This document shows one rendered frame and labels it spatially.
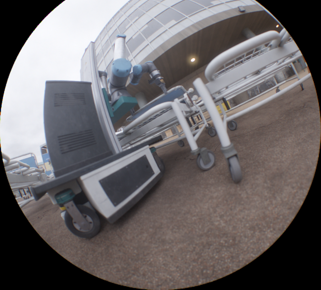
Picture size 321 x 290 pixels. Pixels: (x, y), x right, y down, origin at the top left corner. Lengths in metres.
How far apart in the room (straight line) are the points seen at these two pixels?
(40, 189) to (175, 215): 0.51
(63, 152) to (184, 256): 0.57
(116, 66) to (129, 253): 0.94
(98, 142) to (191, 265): 0.62
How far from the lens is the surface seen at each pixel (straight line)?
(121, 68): 0.74
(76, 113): 0.60
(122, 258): 0.43
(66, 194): 0.51
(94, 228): 0.59
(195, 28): 4.84
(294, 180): 0.45
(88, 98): 0.68
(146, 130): 0.87
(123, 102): 0.74
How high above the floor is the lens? 0.31
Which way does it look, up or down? 3 degrees up
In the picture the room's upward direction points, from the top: 25 degrees counter-clockwise
